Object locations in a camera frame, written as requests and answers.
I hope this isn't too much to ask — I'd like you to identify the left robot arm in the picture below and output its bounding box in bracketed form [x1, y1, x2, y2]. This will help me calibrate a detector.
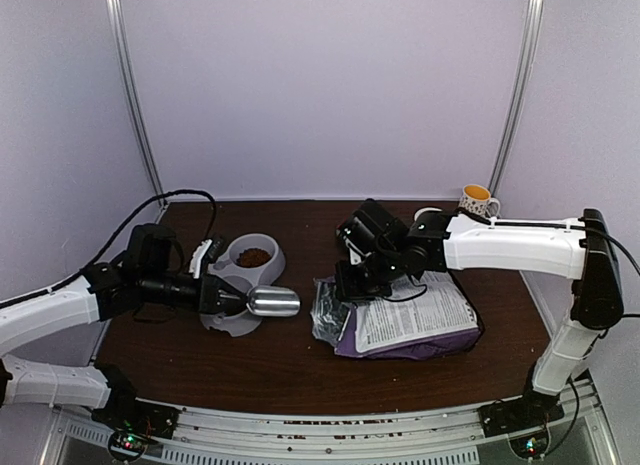
[1, 224, 248, 429]

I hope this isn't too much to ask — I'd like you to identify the left aluminium corner post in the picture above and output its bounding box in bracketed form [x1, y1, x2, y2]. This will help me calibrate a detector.
[106, 0, 165, 195]

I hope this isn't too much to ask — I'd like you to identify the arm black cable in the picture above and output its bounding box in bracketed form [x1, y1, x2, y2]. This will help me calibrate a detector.
[457, 209, 640, 319]
[0, 187, 218, 306]

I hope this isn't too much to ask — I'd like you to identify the aluminium front rail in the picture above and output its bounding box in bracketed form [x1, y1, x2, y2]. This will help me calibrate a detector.
[44, 379, 616, 465]

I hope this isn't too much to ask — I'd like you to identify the patterned mug yellow inside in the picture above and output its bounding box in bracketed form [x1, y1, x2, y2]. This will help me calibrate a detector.
[458, 184, 501, 218]

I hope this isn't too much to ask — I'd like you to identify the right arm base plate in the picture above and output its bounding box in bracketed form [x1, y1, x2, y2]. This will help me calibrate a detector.
[477, 396, 565, 438]

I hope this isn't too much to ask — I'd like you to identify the brown pet food kibble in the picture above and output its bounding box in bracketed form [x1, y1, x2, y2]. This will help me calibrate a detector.
[236, 248, 272, 268]

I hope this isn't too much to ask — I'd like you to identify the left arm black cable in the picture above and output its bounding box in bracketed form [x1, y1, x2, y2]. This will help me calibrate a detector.
[0, 187, 218, 306]

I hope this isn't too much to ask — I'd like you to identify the metal food scoop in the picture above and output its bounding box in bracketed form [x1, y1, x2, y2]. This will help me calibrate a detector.
[246, 285, 301, 318]

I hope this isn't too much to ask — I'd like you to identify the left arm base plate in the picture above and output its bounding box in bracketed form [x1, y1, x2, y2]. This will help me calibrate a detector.
[91, 388, 180, 439]

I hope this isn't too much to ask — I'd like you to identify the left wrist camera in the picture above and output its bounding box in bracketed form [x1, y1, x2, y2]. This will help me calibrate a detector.
[188, 234, 225, 279]

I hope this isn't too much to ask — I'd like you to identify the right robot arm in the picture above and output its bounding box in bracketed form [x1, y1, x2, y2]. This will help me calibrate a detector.
[335, 199, 624, 427]

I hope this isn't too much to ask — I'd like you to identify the purple puppy food bag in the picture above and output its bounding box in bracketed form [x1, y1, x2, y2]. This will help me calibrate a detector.
[310, 272, 484, 360]

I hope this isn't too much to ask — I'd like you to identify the white ceramic bowl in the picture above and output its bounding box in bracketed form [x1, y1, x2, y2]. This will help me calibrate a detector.
[413, 207, 442, 221]

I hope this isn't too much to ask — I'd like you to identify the grey double pet bowl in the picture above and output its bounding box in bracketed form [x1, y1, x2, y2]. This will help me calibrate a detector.
[200, 233, 286, 337]

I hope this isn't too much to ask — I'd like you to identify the right aluminium corner post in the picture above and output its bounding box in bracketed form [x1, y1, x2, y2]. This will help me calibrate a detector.
[489, 0, 544, 194]

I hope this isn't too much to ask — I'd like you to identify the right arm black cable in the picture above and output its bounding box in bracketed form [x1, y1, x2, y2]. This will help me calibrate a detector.
[457, 209, 640, 319]

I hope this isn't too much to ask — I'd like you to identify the aluminium corner post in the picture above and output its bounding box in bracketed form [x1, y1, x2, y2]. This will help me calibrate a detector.
[106, 0, 165, 195]
[489, 0, 544, 194]

